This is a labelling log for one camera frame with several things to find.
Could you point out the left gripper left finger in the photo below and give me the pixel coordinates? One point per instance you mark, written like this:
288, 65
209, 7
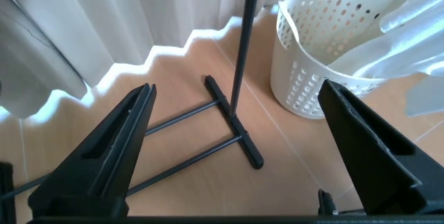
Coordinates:
69, 186

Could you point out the black clothes rack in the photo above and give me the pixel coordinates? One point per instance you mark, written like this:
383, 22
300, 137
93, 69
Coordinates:
246, 26

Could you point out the white garment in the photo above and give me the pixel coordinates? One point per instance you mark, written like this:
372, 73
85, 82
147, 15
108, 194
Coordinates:
399, 50

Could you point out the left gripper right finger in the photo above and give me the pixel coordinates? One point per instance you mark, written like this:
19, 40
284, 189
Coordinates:
374, 168

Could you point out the white laundry basket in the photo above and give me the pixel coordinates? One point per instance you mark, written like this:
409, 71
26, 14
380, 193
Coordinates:
301, 78

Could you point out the beige curtain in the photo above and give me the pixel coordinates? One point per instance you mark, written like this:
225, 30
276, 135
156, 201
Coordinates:
138, 9

